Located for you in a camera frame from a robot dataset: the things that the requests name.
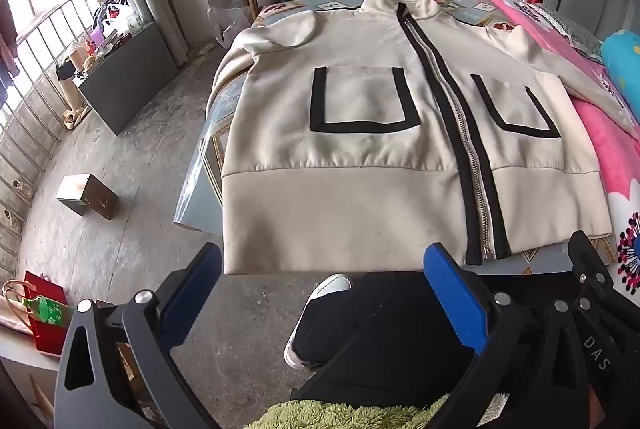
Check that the table with patterned tablecloth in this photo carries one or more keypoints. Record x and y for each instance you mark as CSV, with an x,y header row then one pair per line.
x,y
202,204

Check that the beige slippers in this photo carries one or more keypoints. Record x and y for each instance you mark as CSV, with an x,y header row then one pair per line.
x,y
75,118

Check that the green fuzzy cloth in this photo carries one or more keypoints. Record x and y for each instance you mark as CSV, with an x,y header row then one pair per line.
x,y
325,416

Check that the small brown box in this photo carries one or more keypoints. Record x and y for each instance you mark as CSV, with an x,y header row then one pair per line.
x,y
97,201

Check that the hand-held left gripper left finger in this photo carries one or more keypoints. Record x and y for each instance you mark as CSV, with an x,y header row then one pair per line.
x,y
192,294

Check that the white plastic bag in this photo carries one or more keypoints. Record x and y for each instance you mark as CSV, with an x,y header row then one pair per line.
x,y
125,20

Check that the teal pillow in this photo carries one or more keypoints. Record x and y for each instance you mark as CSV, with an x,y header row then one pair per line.
x,y
625,64

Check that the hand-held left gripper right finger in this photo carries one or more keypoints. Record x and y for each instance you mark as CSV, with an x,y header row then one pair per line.
x,y
455,299

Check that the metal window railing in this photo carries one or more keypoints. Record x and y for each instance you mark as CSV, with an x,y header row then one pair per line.
x,y
35,74

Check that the pink floral blanket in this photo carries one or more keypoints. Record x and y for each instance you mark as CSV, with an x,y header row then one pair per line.
x,y
600,144

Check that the cream jacket with black trim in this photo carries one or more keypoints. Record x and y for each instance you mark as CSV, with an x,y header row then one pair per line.
x,y
350,189

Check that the beige shoe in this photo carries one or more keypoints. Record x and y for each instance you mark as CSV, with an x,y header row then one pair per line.
x,y
11,221
19,189

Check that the clear plastic bag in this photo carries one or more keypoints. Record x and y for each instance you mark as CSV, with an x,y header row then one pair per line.
x,y
227,26

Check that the green bottle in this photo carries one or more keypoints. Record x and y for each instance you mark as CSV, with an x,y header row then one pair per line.
x,y
52,311

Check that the dark grey cabinet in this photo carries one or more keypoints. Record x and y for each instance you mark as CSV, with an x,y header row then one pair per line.
x,y
130,74

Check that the person's white shoe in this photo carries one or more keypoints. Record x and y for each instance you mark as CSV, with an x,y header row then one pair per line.
x,y
295,356
332,286

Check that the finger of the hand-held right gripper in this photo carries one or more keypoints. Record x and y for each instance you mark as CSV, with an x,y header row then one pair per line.
x,y
592,266

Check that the dark hanging garment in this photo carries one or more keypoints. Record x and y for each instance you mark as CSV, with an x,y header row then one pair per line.
x,y
7,39

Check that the grey lace cloth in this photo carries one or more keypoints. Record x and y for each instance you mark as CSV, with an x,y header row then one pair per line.
x,y
565,26

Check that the red gift bag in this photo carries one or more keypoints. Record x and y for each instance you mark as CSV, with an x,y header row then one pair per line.
x,y
45,339

